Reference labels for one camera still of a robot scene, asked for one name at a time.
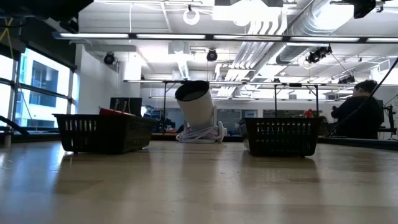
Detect long ceiling light strip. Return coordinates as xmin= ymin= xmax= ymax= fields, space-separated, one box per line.
xmin=51 ymin=30 xmax=398 ymax=44

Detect dark red wall charger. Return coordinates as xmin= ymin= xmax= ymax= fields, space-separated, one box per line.
xmin=98 ymin=98 xmax=137 ymax=117

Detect white coiled cable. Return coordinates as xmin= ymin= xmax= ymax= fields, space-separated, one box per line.
xmin=175 ymin=125 xmax=224 ymax=144

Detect silver ceiling ducts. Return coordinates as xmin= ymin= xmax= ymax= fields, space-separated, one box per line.
xmin=231 ymin=12 xmax=289 ymax=82

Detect black slotted plastic basket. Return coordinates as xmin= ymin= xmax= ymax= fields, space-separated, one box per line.
xmin=52 ymin=113 xmax=158 ymax=156
xmin=238 ymin=116 xmax=325 ymax=158

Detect white ceiling ring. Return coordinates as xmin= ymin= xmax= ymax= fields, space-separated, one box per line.
xmin=182 ymin=7 xmax=201 ymax=27

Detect dark blue monitor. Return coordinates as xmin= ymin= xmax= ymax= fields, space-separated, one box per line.
xmin=108 ymin=96 xmax=143 ymax=117

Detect person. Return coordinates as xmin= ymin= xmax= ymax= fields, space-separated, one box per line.
xmin=330 ymin=79 xmax=385 ymax=140

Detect background black test frame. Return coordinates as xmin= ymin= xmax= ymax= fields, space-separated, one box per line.
xmin=123 ymin=78 xmax=398 ymax=119

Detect black ceiling spotlight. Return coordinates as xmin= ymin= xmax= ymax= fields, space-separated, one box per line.
xmin=103 ymin=52 xmax=118 ymax=66
xmin=206 ymin=49 xmax=219 ymax=63
xmin=305 ymin=45 xmax=333 ymax=65
xmin=338 ymin=75 xmax=357 ymax=85

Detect white cylindrical projector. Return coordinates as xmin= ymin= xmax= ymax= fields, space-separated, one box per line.
xmin=173 ymin=80 xmax=228 ymax=144

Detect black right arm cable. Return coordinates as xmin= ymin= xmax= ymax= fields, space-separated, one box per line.
xmin=325 ymin=57 xmax=398 ymax=137

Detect yellow extension cable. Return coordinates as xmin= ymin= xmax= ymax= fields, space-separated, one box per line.
xmin=0 ymin=17 xmax=16 ymax=60

